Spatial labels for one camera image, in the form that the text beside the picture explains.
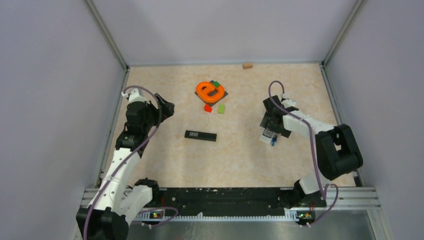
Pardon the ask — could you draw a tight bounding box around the black remote control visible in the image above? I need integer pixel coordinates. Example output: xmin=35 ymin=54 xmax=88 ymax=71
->
xmin=184 ymin=130 xmax=217 ymax=142

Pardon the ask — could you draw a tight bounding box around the white remote control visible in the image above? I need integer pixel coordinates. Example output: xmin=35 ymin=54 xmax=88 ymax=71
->
xmin=259 ymin=128 xmax=275 ymax=145

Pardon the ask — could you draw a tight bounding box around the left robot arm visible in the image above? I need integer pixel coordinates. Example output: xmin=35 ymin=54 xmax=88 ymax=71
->
xmin=76 ymin=91 xmax=175 ymax=240

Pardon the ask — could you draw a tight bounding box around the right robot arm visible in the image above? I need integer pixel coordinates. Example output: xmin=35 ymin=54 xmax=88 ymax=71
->
xmin=260 ymin=95 xmax=363 ymax=208

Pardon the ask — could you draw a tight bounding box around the red block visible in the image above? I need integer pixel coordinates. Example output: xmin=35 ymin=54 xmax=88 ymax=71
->
xmin=203 ymin=104 xmax=213 ymax=113

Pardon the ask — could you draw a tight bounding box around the small wooden block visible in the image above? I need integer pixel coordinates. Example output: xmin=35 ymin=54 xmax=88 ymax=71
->
xmin=242 ymin=62 xmax=253 ymax=70

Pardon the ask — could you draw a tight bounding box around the light green block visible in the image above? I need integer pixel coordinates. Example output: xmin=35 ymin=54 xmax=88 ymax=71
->
xmin=217 ymin=104 xmax=226 ymax=114

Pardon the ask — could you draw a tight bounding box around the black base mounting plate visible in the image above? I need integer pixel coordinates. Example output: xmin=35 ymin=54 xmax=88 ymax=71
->
xmin=129 ymin=187 xmax=327 ymax=218

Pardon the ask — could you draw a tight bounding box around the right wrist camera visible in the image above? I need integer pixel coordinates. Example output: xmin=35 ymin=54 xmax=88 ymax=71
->
xmin=281 ymin=94 xmax=296 ymax=109

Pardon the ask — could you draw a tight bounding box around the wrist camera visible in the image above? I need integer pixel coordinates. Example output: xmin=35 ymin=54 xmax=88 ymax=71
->
xmin=281 ymin=94 xmax=296 ymax=109
xmin=121 ymin=88 xmax=147 ymax=104

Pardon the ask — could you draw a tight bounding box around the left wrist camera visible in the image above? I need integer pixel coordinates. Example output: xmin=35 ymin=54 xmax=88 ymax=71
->
xmin=121 ymin=88 xmax=147 ymax=104

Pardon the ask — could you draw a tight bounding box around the orange plastic ring toy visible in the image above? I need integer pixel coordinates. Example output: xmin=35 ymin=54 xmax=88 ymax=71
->
xmin=195 ymin=81 xmax=226 ymax=104

